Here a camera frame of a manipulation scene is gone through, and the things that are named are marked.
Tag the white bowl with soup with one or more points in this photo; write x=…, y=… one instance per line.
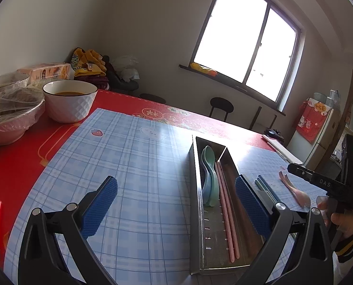
x=69, y=107

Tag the blue plastic spoon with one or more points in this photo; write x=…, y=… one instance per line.
x=204, y=178

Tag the red printed tablecloth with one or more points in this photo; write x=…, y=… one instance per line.
x=30, y=160

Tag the black metal rack frame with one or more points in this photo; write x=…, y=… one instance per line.
x=255, y=117

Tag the black round stool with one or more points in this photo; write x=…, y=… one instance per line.
x=221, y=104

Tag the dark armchair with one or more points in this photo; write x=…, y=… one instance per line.
x=123, y=84

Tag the pink plastic spoon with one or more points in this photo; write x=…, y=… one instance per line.
x=298, y=194

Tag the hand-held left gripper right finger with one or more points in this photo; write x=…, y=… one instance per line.
x=250, y=206

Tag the green plastic spoon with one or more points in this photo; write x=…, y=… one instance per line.
x=211, y=172

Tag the grey film-covered bowl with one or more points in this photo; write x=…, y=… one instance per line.
x=4, y=81

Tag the yellow garment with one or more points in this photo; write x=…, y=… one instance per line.
x=88, y=62

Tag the pink chopstick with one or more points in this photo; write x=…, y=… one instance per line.
x=225, y=213
x=230, y=210

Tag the pink film-covered bowl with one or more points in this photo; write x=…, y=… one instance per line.
x=10, y=118

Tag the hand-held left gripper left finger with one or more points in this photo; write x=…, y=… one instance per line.
x=100, y=206

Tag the small white plastic bag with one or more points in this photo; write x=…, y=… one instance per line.
x=128, y=74

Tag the blue plaid table mat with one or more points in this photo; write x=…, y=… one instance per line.
x=134, y=169

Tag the red printed hanging cloth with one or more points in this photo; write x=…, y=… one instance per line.
x=310, y=121

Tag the orange tissue pack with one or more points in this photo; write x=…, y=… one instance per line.
x=47, y=71

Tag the white refrigerator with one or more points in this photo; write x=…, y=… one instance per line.
x=319, y=145

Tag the yellow and orange soft item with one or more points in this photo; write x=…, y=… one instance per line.
x=204, y=69

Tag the person's right hand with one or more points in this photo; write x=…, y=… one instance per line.
x=344, y=222

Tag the black round bin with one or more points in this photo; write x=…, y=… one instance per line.
x=152, y=98

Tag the white notebook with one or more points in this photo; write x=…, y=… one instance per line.
x=283, y=150

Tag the low clear plastic container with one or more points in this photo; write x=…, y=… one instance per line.
x=319, y=97

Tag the dark red garment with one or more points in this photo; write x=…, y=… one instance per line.
x=96, y=82

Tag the tall clear plastic container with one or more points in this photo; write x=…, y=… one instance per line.
x=332, y=98

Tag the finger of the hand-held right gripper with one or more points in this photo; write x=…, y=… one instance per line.
x=299, y=171

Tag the green and blue chopsticks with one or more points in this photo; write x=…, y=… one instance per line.
x=273, y=193

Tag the black pressure cooker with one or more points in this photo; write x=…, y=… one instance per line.
x=273, y=133

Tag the white film-covered bowl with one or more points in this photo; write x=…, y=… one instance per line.
x=36, y=84

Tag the wooden door frame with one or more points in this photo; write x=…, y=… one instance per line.
x=350, y=101

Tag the perforated metal utensil tray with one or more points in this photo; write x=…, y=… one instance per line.
x=215, y=231

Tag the dark framed window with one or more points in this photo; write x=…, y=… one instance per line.
x=241, y=35

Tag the large white plastic bag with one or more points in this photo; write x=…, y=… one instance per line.
x=124, y=62

